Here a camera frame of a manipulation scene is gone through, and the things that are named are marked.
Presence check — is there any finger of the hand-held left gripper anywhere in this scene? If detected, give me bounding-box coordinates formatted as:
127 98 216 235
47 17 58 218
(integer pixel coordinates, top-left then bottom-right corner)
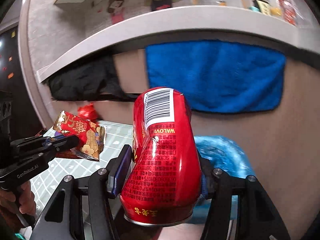
10 135 54 151
15 135 80 165

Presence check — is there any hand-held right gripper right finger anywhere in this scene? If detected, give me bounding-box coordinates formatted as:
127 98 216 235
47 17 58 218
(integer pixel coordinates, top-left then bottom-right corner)
197 152 292 240

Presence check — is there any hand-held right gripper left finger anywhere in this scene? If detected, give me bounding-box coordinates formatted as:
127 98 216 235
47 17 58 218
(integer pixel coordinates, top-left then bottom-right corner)
29 144 133 240

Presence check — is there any red gold snack packet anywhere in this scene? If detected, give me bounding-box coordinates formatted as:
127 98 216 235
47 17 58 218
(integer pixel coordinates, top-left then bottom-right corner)
53 111 107 162

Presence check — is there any crushed red drink can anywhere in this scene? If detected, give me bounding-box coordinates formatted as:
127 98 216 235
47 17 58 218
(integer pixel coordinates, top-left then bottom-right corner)
120 87 202 227

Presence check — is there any person's left hand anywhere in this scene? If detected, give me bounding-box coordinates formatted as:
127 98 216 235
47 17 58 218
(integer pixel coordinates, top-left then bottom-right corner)
0 180 37 230

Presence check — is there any red plastic bag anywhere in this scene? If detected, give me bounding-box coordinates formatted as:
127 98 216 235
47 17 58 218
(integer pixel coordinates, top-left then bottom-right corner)
77 104 97 119

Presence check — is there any black cloth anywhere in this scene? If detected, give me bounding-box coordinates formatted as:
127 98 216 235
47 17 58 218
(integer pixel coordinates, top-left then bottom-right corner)
48 55 140 103

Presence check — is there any black refrigerator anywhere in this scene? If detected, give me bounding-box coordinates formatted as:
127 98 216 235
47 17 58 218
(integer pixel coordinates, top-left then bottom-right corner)
0 29 44 140

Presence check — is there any wooden counter cabinet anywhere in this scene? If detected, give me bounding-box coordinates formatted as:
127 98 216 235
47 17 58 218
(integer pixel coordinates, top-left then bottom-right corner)
45 47 320 220

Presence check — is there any blue towel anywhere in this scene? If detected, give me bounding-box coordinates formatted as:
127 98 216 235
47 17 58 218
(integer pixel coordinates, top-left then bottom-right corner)
145 39 287 113

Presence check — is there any grey kitchen counter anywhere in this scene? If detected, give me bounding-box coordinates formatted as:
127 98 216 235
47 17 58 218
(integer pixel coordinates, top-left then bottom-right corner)
36 4 320 83

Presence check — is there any dark sauce bottle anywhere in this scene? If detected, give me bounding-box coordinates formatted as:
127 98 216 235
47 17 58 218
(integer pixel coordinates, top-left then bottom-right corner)
251 0 273 18

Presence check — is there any red bottle in plastic bag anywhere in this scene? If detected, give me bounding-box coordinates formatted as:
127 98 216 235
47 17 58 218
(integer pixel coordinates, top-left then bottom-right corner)
274 0 303 27

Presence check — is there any cartoon wall sticker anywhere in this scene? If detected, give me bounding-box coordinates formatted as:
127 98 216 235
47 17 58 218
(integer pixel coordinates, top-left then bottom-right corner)
85 0 200 28

